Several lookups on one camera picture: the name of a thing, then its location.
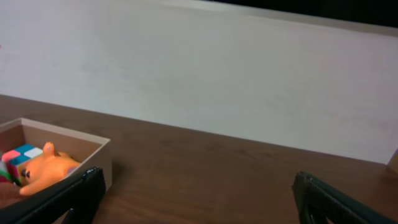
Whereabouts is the white cardboard box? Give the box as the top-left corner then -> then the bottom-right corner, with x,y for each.
0,117 -> 113,224

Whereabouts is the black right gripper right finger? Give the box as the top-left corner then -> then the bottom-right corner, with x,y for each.
292,171 -> 397,224

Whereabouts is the multicoloured puzzle cube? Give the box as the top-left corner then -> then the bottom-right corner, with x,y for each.
1,144 -> 43,185

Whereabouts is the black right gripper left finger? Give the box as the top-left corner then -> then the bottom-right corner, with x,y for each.
1,167 -> 106,224

